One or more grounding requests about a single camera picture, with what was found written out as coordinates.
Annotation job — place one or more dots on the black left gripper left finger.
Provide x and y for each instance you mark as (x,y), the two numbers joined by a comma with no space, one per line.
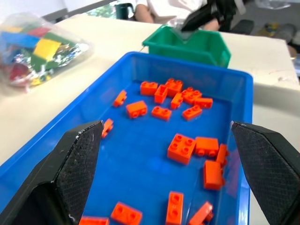
(70,178)

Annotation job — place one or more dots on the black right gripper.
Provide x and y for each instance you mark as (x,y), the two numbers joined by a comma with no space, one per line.
(222,9)

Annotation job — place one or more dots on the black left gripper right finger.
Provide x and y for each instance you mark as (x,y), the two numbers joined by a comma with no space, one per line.
(269,168)

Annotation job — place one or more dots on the green plastic bin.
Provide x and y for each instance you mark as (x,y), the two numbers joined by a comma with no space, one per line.
(206,47)

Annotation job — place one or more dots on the blue plastic bin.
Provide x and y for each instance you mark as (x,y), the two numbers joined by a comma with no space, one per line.
(140,150)

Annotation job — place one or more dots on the person in white shirt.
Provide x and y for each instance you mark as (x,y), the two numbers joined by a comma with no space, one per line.
(161,9)

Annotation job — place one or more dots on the black rounded floor object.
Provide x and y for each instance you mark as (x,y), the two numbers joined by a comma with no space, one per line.
(243,27)

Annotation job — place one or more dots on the dark green mug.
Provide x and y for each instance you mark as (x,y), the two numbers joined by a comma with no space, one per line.
(123,10)

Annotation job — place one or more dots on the grey rounded floor object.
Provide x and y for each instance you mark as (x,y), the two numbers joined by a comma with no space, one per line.
(287,31)

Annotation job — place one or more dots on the orange four-stud square brick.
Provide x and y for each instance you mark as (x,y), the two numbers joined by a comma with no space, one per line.
(181,148)

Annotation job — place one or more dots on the clear bag of coloured bricks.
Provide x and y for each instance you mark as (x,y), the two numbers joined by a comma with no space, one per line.
(39,49)

